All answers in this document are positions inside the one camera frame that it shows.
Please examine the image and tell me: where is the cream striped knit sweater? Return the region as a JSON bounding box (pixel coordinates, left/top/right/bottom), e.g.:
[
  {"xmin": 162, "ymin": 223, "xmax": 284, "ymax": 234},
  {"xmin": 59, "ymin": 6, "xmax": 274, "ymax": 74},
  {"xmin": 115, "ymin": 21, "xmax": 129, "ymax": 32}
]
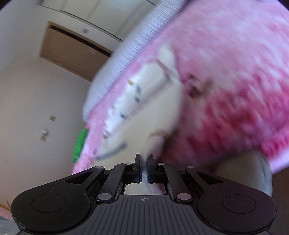
[{"xmin": 94, "ymin": 44, "xmax": 183, "ymax": 169}]

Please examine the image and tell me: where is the brown wooden door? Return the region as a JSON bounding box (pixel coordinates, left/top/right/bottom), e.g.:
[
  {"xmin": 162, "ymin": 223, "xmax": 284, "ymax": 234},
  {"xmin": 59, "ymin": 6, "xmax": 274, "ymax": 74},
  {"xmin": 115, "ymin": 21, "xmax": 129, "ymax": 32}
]
[{"xmin": 40, "ymin": 22, "xmax": 112, "ymax": 82}]

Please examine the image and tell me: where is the green knit garment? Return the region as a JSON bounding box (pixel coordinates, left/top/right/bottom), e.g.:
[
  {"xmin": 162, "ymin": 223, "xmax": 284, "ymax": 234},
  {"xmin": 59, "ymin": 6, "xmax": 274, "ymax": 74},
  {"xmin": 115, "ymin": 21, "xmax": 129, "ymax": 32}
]
[{"xmin": 72, "ymin": 128, "xmax": 89, "ymax": 163}]

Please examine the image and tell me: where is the grey striped quilt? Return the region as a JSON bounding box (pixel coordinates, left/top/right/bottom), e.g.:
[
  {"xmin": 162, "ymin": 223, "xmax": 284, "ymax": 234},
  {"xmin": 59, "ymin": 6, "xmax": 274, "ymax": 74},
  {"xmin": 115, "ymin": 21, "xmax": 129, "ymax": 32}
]
[{"xmin": 82, "ymin": 1, "xmax": 188, "ymax": 122}]

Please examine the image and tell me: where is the pink floral blanket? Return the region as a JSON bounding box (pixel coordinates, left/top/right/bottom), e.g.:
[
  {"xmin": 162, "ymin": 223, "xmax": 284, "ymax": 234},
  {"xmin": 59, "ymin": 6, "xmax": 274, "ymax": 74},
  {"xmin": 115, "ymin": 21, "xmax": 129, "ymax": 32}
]
[{"xmin": 72, "ymin": 0, "xmax": 289, "ymax": 195}]

